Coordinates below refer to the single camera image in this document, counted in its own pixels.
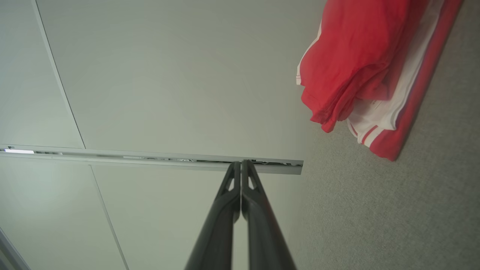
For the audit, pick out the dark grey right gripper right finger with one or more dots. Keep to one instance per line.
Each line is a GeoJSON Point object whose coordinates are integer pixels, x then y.
{"type": "Point", "coordinates": [264, 240]}

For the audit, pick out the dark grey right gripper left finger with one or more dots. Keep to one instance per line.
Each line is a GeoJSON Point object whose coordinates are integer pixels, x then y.
{"type": "Point", "coordinates": [217, 232]}

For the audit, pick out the red shorts with white trim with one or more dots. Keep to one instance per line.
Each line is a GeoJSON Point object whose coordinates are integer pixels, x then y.
{"type": "Point", "coordinates": [348, 56]}

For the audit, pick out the red basketball jersey white stripes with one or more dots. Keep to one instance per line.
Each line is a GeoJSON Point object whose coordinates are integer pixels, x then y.
{"type": "Point", "coordinates": [416, 93]}

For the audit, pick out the grey metal partition post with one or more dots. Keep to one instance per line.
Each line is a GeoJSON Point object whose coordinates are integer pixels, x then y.
{"type": "Point", "coordinates": [112, 156]}

